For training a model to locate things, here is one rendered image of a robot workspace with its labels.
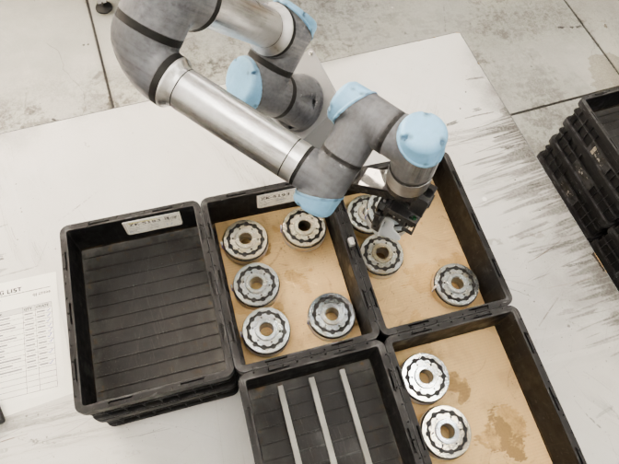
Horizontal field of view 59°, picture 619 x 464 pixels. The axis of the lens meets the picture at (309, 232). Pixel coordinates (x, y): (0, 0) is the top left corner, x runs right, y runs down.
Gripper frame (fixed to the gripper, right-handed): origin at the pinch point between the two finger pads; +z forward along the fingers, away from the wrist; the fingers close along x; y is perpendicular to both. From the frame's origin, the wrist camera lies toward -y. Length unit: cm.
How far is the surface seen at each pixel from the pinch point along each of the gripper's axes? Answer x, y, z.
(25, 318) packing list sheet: -57, -61, 26
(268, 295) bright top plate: -23.3, -13.3, 13.1
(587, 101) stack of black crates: 101, 30, 52
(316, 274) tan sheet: -12.3, -7.8, 17.0
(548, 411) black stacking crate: -13, 47, 11
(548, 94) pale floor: 154, 20, 113
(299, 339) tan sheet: -27.0, -2.6, 16.0
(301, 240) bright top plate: -8.0, -14.7, 14.3
